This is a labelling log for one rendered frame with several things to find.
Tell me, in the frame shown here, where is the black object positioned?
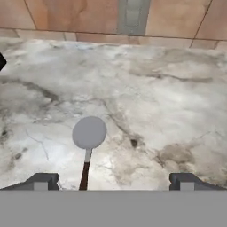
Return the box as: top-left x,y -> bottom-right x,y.
0,52 -> 8,72

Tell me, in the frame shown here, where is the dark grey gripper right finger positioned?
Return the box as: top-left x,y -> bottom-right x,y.
168,172 -> 227,191

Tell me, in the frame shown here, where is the grey spoon with brown handle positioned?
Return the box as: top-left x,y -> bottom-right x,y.
72,115 -> 108,191

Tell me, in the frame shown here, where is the grey wall outlet plate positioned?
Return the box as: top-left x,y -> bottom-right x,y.
116,0 -> 152,36

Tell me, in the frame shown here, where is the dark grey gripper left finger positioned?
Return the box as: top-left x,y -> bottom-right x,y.
0,172 -> 59,191

